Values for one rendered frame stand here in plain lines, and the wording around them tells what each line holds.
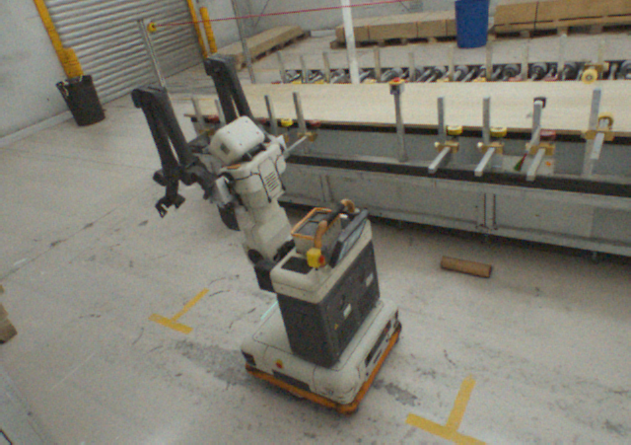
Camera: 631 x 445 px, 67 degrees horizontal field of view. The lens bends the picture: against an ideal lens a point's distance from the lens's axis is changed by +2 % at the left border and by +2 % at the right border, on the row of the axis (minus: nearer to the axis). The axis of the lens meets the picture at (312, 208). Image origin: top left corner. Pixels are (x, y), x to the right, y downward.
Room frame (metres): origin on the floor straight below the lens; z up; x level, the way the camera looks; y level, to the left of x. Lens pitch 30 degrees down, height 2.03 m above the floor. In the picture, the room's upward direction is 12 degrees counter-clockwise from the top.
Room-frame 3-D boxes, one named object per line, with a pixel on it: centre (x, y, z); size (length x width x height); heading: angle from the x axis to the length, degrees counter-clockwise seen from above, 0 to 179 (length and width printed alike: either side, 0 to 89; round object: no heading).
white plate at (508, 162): (2.25, -1.19, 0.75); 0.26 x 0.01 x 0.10; 52
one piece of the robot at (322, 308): (1.84, 0.02, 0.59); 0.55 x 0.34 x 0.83; 142
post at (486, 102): (2.41, -1.03, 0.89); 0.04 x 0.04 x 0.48; 52
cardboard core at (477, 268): (2.38, -0.89, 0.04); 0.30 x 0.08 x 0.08; 52
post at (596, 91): (2.10, -1.43, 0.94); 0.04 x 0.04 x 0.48; 52
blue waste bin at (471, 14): (7.89, -3.13, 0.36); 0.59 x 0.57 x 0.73; 142
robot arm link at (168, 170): (2.02, 0.59, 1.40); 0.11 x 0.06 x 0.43; 142
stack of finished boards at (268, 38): (10.83, 0.42, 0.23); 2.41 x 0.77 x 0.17; 144
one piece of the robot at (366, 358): (1.72, -0.18, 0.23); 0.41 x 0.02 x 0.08; 142
